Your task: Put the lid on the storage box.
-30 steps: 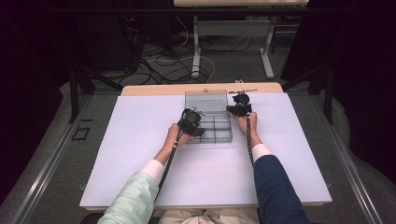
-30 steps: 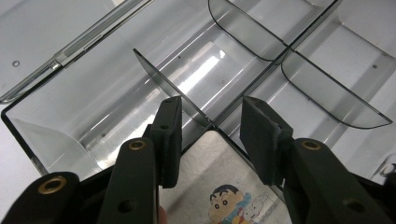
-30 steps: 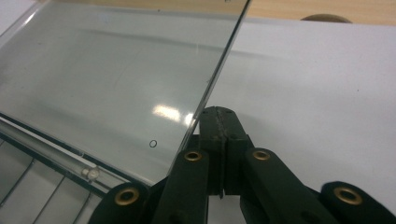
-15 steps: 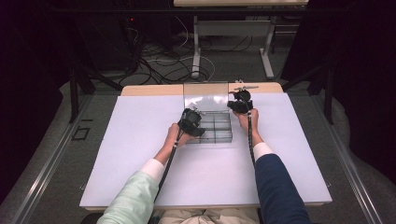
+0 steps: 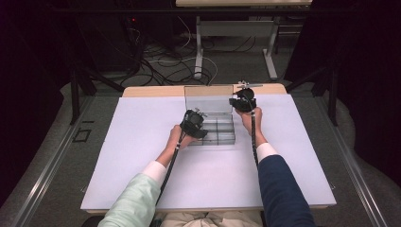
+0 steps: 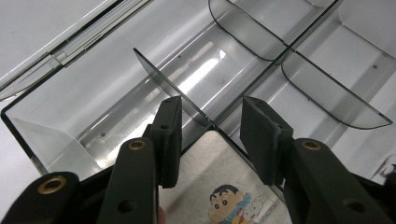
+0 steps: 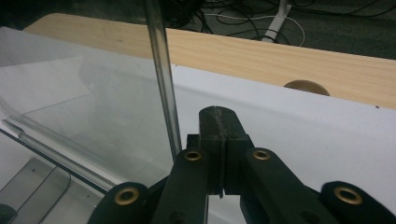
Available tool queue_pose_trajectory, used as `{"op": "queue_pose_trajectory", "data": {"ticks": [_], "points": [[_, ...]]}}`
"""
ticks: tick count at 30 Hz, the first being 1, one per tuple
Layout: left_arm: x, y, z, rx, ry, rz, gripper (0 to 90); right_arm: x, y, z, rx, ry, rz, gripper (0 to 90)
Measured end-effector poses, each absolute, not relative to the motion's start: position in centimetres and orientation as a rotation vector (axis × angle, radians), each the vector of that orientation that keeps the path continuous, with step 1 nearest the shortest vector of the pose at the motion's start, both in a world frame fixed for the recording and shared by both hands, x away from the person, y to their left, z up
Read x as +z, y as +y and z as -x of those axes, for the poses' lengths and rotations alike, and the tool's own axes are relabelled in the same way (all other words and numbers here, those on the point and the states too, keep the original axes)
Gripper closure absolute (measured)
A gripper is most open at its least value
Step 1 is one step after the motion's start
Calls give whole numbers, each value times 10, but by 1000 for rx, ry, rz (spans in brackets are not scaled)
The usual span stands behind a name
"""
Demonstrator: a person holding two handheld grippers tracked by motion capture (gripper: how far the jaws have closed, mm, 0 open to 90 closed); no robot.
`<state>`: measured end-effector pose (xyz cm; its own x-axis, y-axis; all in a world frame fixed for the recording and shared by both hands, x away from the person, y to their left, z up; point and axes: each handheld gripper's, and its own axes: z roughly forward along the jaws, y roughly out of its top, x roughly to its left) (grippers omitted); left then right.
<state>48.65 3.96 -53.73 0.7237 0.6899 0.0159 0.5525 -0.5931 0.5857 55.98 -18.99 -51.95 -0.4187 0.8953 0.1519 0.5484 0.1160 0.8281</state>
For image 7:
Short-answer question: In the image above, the bundle of black floor cables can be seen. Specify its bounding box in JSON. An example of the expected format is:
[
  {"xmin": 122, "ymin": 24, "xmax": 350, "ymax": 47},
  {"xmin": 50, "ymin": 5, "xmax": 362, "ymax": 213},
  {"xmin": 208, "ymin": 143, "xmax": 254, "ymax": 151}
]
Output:
[{"xmin": 164, "ymin": 0, "xmax": 396, "ymax": 41}]

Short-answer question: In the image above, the clear plastic compartment box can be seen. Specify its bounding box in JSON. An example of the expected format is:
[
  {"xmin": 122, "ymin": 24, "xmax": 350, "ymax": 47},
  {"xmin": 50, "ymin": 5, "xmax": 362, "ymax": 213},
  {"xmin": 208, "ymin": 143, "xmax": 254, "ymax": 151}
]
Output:
[{"xmin": 0, "ymin": 0, "xmax": 183, "ymax": 224}]

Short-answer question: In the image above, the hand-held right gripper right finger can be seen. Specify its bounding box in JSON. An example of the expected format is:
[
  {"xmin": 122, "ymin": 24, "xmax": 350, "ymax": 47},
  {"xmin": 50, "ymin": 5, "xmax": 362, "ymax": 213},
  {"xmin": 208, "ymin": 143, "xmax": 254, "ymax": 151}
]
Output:
[{"xmin": 221, "ymin": 106, "xmax": 341, "ymax": 224}]

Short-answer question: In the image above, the light wooden table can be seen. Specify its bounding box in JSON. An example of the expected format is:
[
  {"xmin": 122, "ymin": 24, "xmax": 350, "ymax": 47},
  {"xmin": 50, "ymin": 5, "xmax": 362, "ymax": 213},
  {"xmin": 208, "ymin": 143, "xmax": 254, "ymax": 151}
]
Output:
[{"xmin": 22, "ymin": 12, "xmax": 396, "ymax": 110}]

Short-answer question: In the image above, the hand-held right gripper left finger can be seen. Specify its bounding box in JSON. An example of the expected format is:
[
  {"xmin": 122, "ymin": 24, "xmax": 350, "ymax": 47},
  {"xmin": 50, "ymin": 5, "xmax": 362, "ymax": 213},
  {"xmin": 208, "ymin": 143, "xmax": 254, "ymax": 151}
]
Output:
[{"xmin": 150, "ymin": 105, "xmax": 226, "ymax": 224}]

